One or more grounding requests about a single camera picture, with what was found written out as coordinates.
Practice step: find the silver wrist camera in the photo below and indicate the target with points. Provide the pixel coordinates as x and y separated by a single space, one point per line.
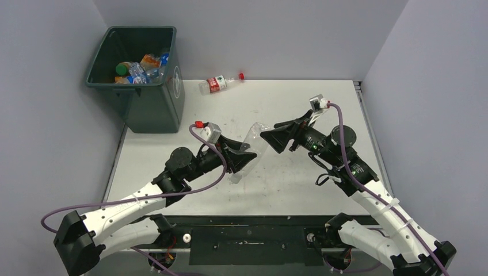
319 106
211 133

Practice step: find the orange crushed bottle back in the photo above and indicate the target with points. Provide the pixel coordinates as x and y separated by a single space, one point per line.
150 62

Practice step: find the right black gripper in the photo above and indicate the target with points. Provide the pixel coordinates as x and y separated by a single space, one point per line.
278 138

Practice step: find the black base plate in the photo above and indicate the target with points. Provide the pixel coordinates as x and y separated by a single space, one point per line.
249 240

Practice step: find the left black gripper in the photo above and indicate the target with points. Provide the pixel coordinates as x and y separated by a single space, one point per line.
235 159

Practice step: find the clear bottle white cap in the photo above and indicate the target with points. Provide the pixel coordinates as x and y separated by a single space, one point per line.
254 143

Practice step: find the red label bottle back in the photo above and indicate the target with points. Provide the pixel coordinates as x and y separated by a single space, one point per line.
220 83

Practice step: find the blue label water bottle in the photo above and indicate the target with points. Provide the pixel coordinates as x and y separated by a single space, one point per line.
163 62

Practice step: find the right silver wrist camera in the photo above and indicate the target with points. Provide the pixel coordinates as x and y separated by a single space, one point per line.
319 106

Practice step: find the clear crushed bottle back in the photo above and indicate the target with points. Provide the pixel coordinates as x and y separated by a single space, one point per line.
138 73

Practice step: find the Pepsi bottle blue cap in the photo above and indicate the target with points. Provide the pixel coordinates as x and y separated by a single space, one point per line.
151 79

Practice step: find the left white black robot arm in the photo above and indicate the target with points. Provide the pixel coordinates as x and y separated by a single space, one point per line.
82 240

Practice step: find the brown stained bottle green cap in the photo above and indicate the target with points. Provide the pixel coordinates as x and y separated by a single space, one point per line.
123 75

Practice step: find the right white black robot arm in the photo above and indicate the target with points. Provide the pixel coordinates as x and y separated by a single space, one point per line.
403 245

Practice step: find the dark green plastic bin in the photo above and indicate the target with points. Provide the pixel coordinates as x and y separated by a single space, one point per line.
152 107

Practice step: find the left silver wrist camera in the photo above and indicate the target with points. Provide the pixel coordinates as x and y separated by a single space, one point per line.
211 133

